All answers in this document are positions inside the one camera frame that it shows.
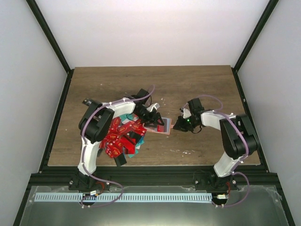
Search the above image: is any black VIP card far left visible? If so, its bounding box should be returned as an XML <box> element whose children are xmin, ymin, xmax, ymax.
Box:
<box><xmin>82</xmin><ymin>98</ymin><xmax>93</xmax><ymax>106</ymax></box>

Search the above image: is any black card at front edge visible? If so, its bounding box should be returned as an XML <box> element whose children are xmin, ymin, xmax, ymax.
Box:
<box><xmin>113</xmin><ymin>153</ymin><xmax>127</xmax><ymax>167</ymax></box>

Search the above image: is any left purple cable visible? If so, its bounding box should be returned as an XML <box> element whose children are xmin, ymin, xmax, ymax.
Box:
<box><xmin>79</xmin><ymin>84</ymin><xmax>156</xmax><ymax>209</ymax></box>

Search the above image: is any teal card front pile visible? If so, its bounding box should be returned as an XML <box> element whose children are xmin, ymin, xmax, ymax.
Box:
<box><xmin>124</xmin><ymin>138</ymin><xmax>144</xmax><ymax>158</ymax></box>

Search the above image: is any red VIP card front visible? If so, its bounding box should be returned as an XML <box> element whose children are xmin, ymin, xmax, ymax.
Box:
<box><xmin>105</xmin><ymin>143</ymin><xmax>122</xmax><ymax>158</ymax></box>

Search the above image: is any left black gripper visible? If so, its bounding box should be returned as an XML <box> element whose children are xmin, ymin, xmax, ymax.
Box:
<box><xmin>134</xmin><ymin>107</ymin><xmax>164</xmax><ymax>128</ymax></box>

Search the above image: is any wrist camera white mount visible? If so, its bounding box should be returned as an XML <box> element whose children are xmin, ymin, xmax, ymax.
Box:
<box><xmin>180</xmin><ymin>107</ymin><xmax>191</xmax><ymax>119</ymax></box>
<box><xmin>147</xmin><ymin>103</ymin><xmax>160</xmax><ymax>112</ymax></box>

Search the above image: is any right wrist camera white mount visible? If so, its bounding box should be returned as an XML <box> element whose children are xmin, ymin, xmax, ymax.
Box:
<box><xmin>180</xmin><ymin>107</ymin><xmax>191</xmax><ymax>119</ymax></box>

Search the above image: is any light blue slotted cable duct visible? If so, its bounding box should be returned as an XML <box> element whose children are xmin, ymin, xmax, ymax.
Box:
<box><xmin>34</xmin><ymin>193</ymin><xmax>212</xmax><ymax>203</ymax></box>

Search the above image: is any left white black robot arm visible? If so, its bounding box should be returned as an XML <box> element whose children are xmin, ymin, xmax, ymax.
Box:
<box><xmin>78</xmin><ymin>89</ymin><xmax>164</xmax><ymax>190</ymax></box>

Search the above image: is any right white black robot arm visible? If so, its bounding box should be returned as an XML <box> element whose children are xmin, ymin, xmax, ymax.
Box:
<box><xmin>173</xmin><ymin>98</ymin><xmax>260</xmax><ymax>190</ymax></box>

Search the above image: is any red card left pile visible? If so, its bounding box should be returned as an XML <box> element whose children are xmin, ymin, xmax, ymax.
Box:
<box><xmin>99</xmin><ymin>117</ymin><xmax>147</xmax><ymax>153</ymax></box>

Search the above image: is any pink leather card holder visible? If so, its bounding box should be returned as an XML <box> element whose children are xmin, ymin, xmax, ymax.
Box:
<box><xmin>145</xmin><ymin>117</ymin><xmax>173</xmax><ymax>135</ymax></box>

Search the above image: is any black aluminium frame rail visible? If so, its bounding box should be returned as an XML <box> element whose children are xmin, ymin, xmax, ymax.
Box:
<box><xmin>29</xmin><ymin>165</ymin><xmax>279</xmax><ymax>190</ymax></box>

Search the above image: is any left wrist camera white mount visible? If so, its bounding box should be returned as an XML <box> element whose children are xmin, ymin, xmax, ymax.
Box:
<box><xmin>147</xmin><ymin>103</ymin><xmax>160</xmax><ymax>112</ymax></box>

